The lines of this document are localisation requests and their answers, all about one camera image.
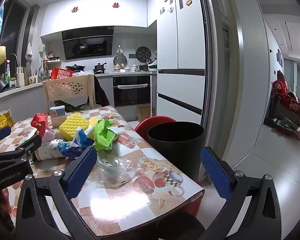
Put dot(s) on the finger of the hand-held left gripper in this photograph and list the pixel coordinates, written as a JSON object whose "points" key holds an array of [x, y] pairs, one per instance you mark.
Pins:
{"points": [[27, 146], [1, 133]]}

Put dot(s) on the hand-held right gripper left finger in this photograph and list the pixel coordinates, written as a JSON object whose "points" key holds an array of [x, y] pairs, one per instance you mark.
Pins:
{"points": [[81, 172]]}

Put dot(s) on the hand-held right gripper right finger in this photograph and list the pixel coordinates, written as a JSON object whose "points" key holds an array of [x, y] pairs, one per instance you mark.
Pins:
{"points": [[215, 172]]}

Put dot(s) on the leaf print paper cup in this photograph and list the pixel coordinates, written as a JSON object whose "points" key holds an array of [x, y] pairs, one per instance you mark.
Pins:
{"points": [[50, 150]]}

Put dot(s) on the blue wrapper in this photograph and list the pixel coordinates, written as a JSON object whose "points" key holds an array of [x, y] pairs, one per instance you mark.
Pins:
{"points": [[77, 150]]}

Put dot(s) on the black trash bin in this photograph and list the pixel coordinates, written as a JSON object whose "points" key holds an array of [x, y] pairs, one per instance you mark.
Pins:
{"points": [[175, 155]]}

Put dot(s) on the gold foil packet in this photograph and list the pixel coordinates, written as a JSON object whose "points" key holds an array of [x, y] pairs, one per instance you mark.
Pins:
{"points": [[3, 121]]}

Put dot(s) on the pink plastic bag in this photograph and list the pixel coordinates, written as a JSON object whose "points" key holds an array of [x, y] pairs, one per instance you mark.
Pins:
{"points": [[48, 133]]}

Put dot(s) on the red snack packet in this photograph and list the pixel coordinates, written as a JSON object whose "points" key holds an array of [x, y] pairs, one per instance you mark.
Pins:
{"points": [[38, 122]]}

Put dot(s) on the clear plastic bag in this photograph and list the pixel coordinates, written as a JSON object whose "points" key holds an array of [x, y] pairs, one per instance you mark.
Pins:
{"points": [[115, 170]]}

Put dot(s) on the small brown cardboard box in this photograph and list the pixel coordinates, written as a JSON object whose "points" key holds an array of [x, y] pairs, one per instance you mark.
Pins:
{"points": [[57, 122]]}

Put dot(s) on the green plastic bag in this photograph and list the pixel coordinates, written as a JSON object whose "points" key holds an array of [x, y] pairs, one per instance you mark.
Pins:
{"points": [[103, 137]]}

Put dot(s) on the white blue tissue pack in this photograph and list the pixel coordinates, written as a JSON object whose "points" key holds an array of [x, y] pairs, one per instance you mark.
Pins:
{"points": [[57, 110]]}

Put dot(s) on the checkered patterned tablecloth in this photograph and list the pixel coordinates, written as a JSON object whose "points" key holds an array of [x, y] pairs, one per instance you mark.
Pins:
{"points": [[130, 152]]}

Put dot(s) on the dark green leafy vegetables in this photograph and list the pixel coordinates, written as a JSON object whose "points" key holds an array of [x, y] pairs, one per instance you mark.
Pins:
{"points": [[70, 105]]}

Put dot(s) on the beige knife block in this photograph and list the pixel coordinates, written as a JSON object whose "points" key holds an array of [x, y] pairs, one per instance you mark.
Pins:
{"points": [[20, 77]]}

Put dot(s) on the green spray bottle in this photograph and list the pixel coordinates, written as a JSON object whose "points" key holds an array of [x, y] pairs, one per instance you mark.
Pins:
{"points": [[7, 73]]}

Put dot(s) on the beige plastic chair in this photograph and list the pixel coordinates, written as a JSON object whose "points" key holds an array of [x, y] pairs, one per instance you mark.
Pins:
{"points": [[67, 86]]}

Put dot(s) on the black kitchen faucet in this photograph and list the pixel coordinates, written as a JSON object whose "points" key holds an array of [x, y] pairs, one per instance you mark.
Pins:
{"points": [[15, 57]]}

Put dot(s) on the yellow colander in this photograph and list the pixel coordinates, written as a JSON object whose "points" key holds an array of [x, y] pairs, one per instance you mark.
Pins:
{"points": [[0, 55]]}

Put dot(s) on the red plastic basket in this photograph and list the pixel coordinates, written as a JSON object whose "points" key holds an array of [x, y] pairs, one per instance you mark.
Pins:
{"points": [[61, 73]]}

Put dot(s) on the black jacket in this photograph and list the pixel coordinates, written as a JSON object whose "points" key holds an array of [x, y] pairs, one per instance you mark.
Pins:
{"points": [[101, 95]]}

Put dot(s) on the white hanging plastic bag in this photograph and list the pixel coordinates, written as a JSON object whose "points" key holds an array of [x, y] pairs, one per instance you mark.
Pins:
{"points": [[28, 53]]}

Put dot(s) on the open cardboard box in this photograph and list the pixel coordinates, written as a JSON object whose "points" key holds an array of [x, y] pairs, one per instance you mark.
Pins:
{"points": [[145, 113]]}

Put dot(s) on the black wok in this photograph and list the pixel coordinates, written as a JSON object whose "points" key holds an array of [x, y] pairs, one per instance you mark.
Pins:
{"points": [[75, 68]]}

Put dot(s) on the black built-in oven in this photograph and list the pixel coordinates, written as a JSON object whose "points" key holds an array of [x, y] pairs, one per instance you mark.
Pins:
{"points": [[131, 92]]}

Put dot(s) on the black cooking pot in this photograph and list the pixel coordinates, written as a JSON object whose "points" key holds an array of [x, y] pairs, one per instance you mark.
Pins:
{"points": [[100, 68]]}

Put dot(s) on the dark kitchen window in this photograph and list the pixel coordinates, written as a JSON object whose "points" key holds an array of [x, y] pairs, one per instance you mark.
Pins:
{"points": [[13, 25]]}

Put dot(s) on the round metal plate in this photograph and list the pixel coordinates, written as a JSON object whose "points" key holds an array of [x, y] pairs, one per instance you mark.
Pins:
{"points": [[120, 60]]}

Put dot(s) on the black range hood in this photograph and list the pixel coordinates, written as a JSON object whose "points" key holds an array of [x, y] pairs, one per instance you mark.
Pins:
{"points": [[87, 42]]}

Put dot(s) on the white green rice cooker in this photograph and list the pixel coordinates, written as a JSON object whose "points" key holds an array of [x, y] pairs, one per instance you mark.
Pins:
{"points": [[152, 66]]}

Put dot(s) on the black round mould pan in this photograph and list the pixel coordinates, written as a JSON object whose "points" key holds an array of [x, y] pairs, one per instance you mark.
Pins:
{"points": [[143, 54]]}

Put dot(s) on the white refrigerator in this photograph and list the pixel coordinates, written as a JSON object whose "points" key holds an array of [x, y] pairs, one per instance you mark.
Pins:
{"points": [[180, 42]]}

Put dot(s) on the red paper wall decoration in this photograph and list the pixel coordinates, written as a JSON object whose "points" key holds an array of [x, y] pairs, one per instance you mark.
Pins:
{"points": [[75, 9], [115, 5]]}

